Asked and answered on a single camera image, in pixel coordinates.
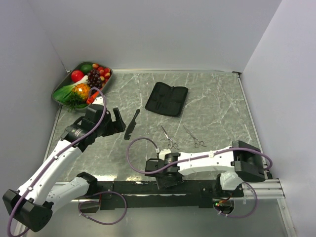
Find red apple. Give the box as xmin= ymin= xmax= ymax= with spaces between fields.
xmin=71 ymin=70 xmax=84 ymax=83

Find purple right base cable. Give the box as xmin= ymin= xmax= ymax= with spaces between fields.
xmin=213 ymin=181 xmax=259 ymax=219

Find red yellow cherries bunch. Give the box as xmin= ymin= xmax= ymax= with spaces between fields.
xmin=92 ymin=63 xmax=112 ymax=80

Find silver scissors right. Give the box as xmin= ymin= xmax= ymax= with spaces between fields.
xmin=183 ymin=125 xmax=206 ymax=148

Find aluminium frame rail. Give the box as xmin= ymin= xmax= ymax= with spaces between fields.
xmin=242 ymin=179 xmax=285 ymax=199

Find silver scissors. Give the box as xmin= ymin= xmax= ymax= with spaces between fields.
xmin=183 ymin=125 xmax=206 ymax=148
xmin=161 ymin=125 xmax=179 ymax=150

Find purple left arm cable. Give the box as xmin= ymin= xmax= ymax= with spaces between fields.
xmin=6 ymin=87 xmax=107 ymax=237

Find silver scissors left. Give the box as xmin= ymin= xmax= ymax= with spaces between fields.
xmin=161 ymin=125 xmax=179 ymax=150

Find black handled razor comb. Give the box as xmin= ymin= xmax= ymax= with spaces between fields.
xmin=124 ymin=109 xmax=140 ymax=140

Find orange carrot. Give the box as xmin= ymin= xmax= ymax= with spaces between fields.
xmin=86 ymin=91 xmax=99 ymax=104

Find green lime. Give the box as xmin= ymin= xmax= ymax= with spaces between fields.
xmin=80 ymin=64 xmax=93 ymax=75

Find dark purple grapes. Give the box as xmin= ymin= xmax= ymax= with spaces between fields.
xmin=87 ymin=69 xmax=105 ymax=89

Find orange pineapple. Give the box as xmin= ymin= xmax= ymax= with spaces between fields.
xmin=63 ymin=83 xmax=90 ymax=110

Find grey fruit tray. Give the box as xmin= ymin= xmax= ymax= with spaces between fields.
xmin=52 ymin=61 xmax=113 ymax=112

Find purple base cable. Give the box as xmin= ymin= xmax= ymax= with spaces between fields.
xmin=213 ymin=181 xmax=259 ymax=219
xmin=78 ymin=190 xmax=128 ymax=226

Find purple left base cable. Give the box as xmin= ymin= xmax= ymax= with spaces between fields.
xmin=78 ymin=190 xmax=128 ymax=226

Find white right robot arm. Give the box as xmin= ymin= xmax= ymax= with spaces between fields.
xmin=145 ymin=141 xmax=266 ymax=197

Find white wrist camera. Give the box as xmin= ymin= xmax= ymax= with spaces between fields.
xmin=92 ymin=96 xmax=104 ymax=106
xmin=158 ymin=149 xmax=171 ymax=160

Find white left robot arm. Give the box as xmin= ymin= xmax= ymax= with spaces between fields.
xmin=2 ymin=104 xmax=126 ymax=232

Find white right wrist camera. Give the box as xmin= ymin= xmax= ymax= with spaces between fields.
xmin=158 ymin=149 xmax=171 ymax=160

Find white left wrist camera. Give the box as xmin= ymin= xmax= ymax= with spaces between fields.
xmin=92 ymin=96 xmax=104 ymax=106

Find black zipper tool case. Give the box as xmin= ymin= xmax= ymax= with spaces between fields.
xmin=145 ymin=82 xmax=189 ymax=117

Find green bok choy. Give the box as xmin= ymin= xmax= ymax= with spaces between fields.
xmin=52 ymin=75 xmax=88 ymax=103

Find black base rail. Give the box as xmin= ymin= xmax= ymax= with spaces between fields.
xmin=68 ymin=179 xmax=245 ymax=211

